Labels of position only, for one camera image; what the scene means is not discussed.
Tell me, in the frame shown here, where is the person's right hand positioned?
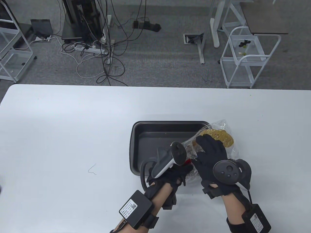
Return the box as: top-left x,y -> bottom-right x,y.
192,134 -> 243,199

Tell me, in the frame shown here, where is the person's left hand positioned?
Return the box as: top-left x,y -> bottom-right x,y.
146,164 -> 194,210

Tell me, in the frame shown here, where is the round yellow bread slice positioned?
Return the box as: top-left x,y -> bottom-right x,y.
202,129 -> 234,148

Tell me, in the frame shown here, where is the clear plastic bakery bag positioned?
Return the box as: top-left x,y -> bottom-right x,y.
182,119 -> 240,183

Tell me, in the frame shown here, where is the person's left forearm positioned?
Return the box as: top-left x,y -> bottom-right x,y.
109,182 -> 172,233

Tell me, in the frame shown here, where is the person's right forearm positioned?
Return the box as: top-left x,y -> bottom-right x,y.
222,193 -> 249,233

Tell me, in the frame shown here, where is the brown side table top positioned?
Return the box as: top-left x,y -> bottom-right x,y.
239,2 -> 289,35

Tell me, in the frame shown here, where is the left black-white hand controller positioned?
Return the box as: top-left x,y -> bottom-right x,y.
140,142 -> 187,187

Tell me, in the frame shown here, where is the black-white hand controller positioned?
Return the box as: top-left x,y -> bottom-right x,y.
140,142 -> 187,187
213,159 -> 252,191

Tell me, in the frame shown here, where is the right black-white hand controller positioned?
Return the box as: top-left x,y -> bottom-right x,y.
213,159 -> 252,191

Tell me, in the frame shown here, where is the dark metal baking tray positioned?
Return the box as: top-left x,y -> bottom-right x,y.
130,121 -> 212,176

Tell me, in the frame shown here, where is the left wrist black sensor box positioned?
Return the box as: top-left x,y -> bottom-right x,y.
119,190 -> 159,230

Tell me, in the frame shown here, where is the wrist black sensor box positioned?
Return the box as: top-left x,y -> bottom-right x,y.
119,190 -> 159,230
226,204 -> 272,233

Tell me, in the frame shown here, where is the right wrist black sensor box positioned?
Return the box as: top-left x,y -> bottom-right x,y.
226,204 -> 272,233

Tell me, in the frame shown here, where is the white cart with small items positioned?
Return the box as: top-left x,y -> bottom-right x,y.
221,26 -> 282,89

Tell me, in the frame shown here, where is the floor socket box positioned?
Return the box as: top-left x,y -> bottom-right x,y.
183,33 -> 203,45

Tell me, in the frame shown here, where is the black power adapter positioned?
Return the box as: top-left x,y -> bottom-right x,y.
132,20 -> 161,32

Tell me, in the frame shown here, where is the white power strip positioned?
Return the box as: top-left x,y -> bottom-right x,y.
74,44 -> 108,55

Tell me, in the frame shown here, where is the black computer tower stand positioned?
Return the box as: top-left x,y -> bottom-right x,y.
61,0 -> 108,42

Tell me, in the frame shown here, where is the empty white rolling cart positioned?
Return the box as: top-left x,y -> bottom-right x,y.
0,19 -> 34,83

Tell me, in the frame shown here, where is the dark laptop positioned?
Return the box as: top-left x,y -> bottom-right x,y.
30,19 -> 53,38

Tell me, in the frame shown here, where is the black flat panel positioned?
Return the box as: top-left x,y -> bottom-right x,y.
0,0 -> 33,49

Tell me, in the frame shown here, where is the white desk leg frame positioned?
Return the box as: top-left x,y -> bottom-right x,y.
198,0 -> 248,64

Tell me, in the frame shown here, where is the tangle of black floor cables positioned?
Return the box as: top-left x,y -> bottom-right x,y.
96,0 -> 148,86

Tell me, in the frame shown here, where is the white floor cable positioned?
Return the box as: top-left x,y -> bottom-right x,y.
29,34 -> 110,78

